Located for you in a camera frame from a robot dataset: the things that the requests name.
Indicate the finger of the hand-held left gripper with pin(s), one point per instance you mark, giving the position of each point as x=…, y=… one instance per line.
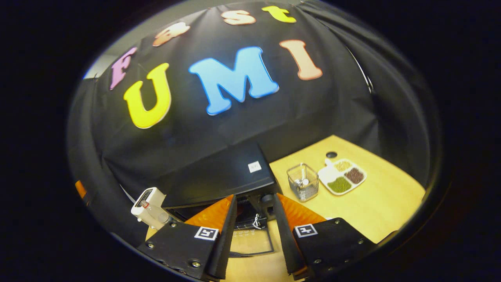
x=81, y=190

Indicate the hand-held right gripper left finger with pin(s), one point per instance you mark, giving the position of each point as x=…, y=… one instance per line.
x=225, y=243

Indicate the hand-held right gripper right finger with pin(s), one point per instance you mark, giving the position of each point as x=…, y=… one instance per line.
x=283, y=239

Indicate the black electric oven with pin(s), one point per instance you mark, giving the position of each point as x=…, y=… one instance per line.
x=223, y=176

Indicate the clear glass container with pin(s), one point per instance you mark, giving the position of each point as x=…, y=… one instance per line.
x=303, y=184

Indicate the white toaster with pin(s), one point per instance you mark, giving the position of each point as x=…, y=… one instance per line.
x=150, y=207

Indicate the white divided plate of beans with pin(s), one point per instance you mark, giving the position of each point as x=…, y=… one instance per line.
x=344, y=178

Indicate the black backdrop cloth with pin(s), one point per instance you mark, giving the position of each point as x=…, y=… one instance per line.
x=219, y=133

